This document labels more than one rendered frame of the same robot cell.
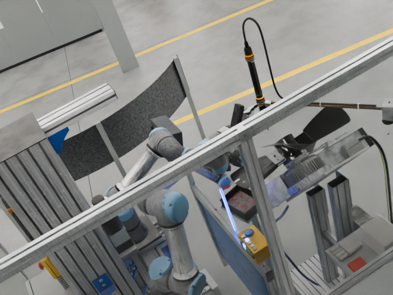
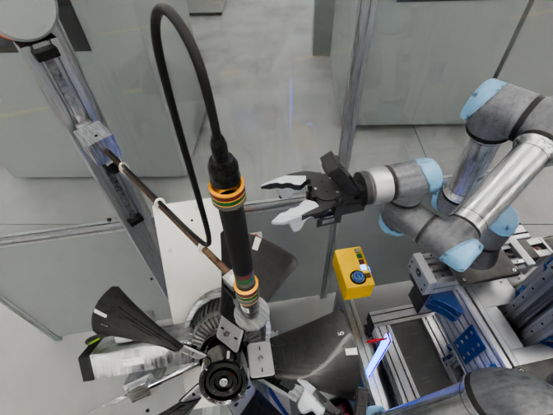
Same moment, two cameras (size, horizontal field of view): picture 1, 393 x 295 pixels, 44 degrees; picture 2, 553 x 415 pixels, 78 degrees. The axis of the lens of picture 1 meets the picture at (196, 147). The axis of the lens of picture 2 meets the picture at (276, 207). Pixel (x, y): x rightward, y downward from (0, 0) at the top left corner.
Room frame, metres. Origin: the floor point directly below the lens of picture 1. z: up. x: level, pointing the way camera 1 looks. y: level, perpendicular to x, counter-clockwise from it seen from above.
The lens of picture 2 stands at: (2.26, -0.28, 2.11)
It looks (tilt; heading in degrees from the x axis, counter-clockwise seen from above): 48 degrees down; 188
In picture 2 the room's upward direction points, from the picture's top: 3 degrees counter-clockwise
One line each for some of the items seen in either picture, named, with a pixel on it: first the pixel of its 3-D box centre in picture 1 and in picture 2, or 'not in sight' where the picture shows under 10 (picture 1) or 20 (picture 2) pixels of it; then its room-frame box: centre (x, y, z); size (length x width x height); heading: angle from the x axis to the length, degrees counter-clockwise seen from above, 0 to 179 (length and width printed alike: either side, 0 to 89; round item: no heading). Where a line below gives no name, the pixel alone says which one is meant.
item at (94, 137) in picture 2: not in sight; (97, 142); (1.58, -0.86, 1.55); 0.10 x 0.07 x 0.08; 50
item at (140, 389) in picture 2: not in sight; (140, 389); (2.06, -0.71, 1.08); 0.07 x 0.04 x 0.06; 115
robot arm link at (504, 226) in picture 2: not in sight; (492, 223); (1.48, 0.34, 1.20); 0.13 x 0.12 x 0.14; 46
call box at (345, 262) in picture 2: not in sight; (351, 273); (1.60, -0.10, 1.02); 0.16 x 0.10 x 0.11; 15
